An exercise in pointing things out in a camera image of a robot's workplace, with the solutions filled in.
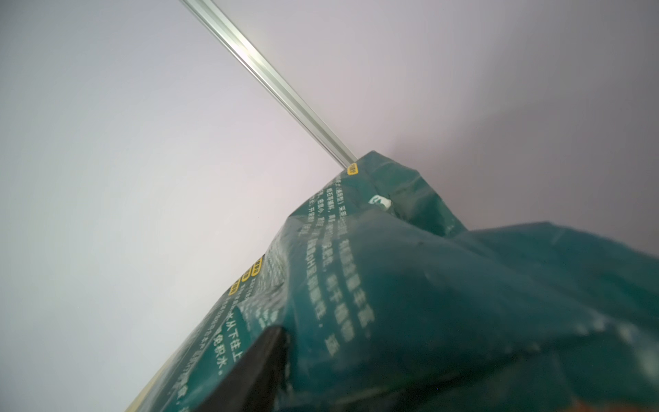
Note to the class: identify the aluminium corner profile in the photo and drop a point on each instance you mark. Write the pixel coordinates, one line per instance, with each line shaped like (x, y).
(229, 35)

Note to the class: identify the green yellow large fertilizer bag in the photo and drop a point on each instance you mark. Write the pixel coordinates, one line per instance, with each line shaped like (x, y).
(391, 304)

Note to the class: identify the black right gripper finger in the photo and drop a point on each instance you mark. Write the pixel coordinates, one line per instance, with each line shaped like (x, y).
(253, 383)

